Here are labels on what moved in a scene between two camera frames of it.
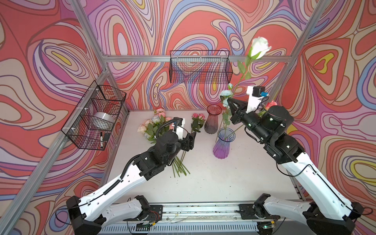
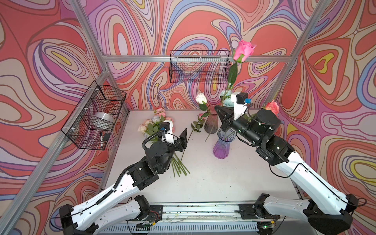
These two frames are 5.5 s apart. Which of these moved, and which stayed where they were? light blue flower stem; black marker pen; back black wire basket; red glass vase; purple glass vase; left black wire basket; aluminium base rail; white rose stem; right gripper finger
Moved: light blue flower stem; white rose stem; right gripper finger
Stayed: red glass vase; purple glass vase; left black wire basket; back black wire basket; black marker pen; aluminium base rail
